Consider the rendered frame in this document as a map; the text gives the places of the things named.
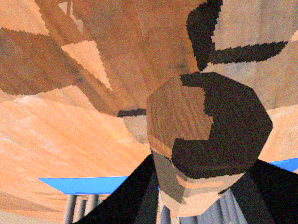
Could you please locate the blue flat strip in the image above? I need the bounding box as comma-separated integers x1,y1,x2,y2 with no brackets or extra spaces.
37,157,298,194

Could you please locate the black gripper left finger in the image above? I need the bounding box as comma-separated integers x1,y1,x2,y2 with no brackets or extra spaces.
72,155,160,224

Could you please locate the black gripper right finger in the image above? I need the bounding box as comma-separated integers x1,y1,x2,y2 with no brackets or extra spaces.
230,159,298,224

